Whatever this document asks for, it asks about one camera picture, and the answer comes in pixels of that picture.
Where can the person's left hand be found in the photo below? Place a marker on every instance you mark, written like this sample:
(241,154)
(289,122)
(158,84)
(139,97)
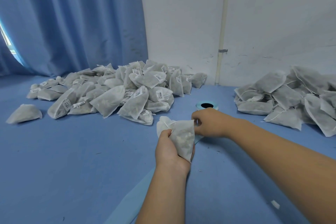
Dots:
(170,155)

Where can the person's right hand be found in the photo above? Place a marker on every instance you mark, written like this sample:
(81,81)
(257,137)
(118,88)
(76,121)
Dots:
(212,121)

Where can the blue label roll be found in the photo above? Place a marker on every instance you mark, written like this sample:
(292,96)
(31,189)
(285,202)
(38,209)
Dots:
(207,105)

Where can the white sachet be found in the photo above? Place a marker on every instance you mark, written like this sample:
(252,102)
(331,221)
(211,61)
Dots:
(178,134)

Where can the pile of unlabelled herb bags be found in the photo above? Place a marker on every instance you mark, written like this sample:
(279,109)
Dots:
(288,100)

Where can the pile of labelled herb bags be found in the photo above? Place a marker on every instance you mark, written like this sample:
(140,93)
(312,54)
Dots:
(120,90)

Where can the lone white pouch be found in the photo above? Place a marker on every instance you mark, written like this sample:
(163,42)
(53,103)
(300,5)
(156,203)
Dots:
(23,113)

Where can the person's right forearm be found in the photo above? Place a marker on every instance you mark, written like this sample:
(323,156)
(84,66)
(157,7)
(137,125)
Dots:
(286,166)

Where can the person's left forearm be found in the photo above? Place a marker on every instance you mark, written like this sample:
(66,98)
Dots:
(165,200)

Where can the grey pipe clamp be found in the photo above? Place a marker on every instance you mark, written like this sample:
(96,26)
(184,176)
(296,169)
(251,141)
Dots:
(223,50)

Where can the small white paper scrap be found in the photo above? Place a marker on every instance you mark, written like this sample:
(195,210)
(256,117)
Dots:
(275,204)

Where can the blue curtain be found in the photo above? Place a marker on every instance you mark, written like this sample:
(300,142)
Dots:
(73,16)

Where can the white wall pipe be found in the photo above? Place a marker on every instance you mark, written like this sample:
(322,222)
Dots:
(223,16)

